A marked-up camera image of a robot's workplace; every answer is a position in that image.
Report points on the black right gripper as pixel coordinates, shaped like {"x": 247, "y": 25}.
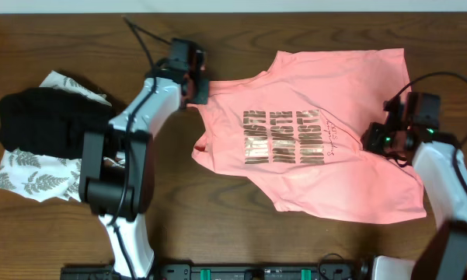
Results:
{"x": 371, "y": 143}

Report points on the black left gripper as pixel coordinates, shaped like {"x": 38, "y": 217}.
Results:
{"x": 203, "y": 96}

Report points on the pink cloth garment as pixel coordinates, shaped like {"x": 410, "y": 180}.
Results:
{"x": 295, "y": 131}

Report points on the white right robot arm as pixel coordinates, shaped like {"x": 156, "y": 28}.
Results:
{"x": 439, "y": 162}

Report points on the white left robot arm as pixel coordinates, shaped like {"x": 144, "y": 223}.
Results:
{"x": 117, "y": 177}

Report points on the black folded garment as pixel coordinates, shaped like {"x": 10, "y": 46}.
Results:
{"x": 50, "y": 122}

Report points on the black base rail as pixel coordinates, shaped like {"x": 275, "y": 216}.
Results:
{"x": 330, "y": 267}

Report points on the white fern-print drawstring bag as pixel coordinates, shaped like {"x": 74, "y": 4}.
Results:
{"x": 44, "y": 177}

